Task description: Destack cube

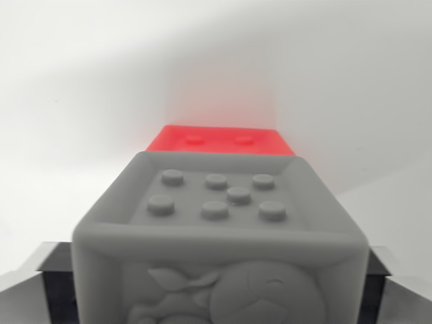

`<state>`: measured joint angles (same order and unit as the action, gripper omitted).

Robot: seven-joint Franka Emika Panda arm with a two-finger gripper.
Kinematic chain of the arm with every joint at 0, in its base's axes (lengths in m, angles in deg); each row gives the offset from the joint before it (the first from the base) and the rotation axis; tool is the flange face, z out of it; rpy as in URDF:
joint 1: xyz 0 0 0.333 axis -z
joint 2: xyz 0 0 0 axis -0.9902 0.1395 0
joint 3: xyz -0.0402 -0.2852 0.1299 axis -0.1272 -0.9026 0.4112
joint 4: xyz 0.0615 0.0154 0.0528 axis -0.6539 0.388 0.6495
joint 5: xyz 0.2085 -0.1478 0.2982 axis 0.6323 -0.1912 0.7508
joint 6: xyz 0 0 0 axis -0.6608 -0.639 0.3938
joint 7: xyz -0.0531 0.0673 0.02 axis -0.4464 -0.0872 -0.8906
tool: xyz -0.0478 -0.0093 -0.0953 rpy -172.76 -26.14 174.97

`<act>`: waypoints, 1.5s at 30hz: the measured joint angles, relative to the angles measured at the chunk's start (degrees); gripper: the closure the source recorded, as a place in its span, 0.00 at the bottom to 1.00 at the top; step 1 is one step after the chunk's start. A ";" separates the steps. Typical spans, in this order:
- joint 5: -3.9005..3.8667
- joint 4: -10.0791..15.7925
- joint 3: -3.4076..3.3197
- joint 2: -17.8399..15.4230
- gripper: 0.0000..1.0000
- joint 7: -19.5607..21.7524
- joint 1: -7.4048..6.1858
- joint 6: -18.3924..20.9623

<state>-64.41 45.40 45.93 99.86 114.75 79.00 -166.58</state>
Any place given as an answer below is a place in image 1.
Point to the grey embossed toy cube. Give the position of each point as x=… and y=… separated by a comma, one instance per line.
x=219, y=236

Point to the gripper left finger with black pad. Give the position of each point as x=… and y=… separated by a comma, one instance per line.
x=37, y=287

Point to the red embossed toy cube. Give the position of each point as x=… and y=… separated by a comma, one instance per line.
x=219, y=140

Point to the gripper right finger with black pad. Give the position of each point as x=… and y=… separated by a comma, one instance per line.
x=388, y=290

